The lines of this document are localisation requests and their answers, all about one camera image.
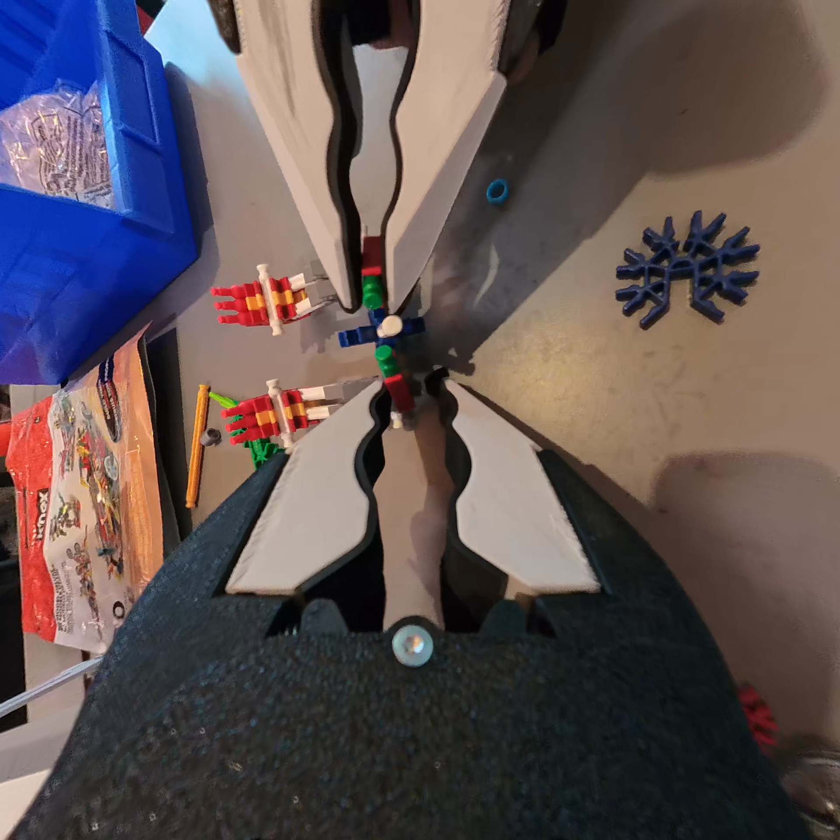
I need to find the clear plastic bag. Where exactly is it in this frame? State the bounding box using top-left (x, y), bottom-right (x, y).
top-left (0, 79), bottom-right (122, 211)

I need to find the brown plastic bag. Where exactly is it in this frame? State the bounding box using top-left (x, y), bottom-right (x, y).
top-left (7, 328), bottom-right (165, 654)

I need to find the blue snowflake connector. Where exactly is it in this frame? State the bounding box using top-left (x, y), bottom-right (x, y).
top-left (616, 211), bottom-right (761, 329)

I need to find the colourful construction toy model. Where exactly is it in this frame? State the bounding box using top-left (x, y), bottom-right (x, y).
top-left (210, 233), bottom-right (427, 454)

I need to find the grey spoked pulley wheel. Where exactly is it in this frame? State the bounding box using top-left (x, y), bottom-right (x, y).
top-left (777, 742), bottom-right (840, 828)

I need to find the long yellow rod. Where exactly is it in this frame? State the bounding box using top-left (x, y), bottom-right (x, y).
top-left (185, 384), bottom-right (211, 509)

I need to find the blue plastic bin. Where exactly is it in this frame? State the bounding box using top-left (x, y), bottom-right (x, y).
top-left (0, 0), bottom-right (201, 387)

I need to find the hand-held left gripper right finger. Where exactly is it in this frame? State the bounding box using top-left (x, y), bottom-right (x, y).
top-left (441, 379), bottom-right (602, 598)

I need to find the red half snowflake connector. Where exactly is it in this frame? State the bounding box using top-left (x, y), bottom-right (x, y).
top-left (738, 682), bottom-right (778, 752)

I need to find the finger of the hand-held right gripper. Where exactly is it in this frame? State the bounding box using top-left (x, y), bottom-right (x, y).
top-left (382, 0), bottom-right (514, 311)
top-left (233, 0), bottom-right (367, 312)

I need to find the green connector chain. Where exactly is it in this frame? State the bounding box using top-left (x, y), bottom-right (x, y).
top-left (207, 389), bottom-right (290, 472)

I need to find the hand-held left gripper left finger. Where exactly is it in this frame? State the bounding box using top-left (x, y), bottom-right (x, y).
top-left (225, 381), bottom-right (391, 598)

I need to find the dark grey sheet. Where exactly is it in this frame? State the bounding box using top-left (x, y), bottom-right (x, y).
top-left (141, 328), bottom-right (185, 546)

